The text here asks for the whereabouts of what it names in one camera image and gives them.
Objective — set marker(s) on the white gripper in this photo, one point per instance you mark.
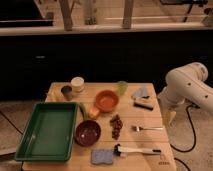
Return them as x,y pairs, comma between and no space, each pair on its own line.
168,100

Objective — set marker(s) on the silver metal fork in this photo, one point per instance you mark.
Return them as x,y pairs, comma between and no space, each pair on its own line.
139,128

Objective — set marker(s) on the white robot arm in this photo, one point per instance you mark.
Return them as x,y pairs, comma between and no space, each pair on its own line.
185,83

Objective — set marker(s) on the orange bowl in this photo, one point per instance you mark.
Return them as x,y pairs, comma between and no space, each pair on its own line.
106,101

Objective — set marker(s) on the dark red bowl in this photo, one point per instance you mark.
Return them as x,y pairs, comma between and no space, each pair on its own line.
87,133

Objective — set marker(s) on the black rectangular block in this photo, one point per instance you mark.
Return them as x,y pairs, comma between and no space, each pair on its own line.
143,106

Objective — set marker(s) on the grey blue cloth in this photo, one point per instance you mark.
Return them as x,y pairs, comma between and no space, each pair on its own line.
140,93

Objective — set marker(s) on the wooden table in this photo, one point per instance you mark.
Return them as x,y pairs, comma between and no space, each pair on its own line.
130,115

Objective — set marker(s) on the bunch of dark grapes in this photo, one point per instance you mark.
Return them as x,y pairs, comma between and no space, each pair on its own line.
116,124

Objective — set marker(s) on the green plastic cup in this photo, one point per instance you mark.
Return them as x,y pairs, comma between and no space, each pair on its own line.
122,87

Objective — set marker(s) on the blue sponge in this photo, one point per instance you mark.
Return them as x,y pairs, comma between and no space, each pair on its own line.
101,156

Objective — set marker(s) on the green vegetable toy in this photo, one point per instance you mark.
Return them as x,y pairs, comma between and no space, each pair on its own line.
83,111

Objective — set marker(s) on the white cylindrical container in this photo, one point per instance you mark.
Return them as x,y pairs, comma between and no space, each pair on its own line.
77,84

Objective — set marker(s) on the grey metal cup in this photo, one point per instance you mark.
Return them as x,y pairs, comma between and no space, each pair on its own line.
67,92

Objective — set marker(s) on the green plastic tray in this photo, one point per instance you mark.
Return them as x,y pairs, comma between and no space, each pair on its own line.
49,133

